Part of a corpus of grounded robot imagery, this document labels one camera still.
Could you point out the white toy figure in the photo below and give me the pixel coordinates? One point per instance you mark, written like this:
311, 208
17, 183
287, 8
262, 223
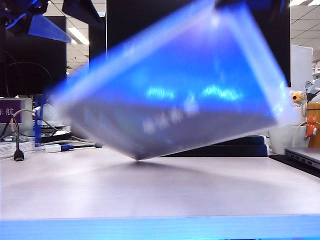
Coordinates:
315, 87

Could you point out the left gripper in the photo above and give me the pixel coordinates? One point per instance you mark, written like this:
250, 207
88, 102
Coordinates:
20, 12

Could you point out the white partition board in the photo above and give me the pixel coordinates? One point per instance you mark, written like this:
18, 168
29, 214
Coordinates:
301, 70

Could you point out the white paper stack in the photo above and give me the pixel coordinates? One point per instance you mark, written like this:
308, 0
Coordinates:
15, 148

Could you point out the purple desk name sign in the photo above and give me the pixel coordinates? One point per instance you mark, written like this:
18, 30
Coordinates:
12, 112

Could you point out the silver laptop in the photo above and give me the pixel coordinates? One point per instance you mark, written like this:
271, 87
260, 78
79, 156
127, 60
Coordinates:
305, 153

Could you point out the black computer monitor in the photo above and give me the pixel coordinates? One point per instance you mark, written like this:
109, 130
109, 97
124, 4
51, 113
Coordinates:
120, 20

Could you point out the white adapter plug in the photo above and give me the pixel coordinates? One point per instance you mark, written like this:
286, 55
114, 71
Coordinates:
52, 148

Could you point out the black flat item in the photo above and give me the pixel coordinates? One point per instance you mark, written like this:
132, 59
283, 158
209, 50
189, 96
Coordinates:
55, 137

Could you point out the sunflower plush toy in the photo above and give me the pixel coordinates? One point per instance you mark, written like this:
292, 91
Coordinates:
298, 97

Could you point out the yellow tin box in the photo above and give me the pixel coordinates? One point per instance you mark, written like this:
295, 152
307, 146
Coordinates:
315, 110

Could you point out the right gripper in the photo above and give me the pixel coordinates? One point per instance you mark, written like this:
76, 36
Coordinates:
265, 5

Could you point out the white ceramic mug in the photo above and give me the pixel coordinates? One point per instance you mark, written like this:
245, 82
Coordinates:
282, 140

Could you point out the black side monitor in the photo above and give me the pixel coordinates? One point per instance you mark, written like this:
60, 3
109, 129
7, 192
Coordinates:
25, 62

